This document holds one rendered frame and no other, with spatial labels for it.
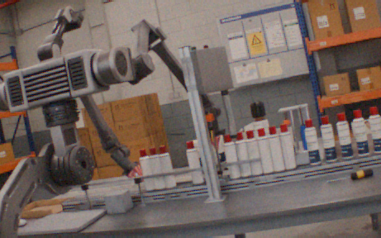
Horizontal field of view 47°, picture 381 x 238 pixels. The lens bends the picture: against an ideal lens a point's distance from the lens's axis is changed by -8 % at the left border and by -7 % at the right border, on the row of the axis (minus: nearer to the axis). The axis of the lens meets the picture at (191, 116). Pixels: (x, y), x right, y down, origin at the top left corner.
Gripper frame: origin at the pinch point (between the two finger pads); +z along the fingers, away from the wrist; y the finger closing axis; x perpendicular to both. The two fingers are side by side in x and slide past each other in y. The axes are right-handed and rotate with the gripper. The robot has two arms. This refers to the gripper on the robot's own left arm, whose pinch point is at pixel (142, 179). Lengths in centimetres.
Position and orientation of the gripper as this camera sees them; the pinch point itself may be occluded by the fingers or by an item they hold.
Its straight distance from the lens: 231.9
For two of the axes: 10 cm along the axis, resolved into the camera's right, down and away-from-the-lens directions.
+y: 2.8, -1.2, 9.5
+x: -6.1, 7.4, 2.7
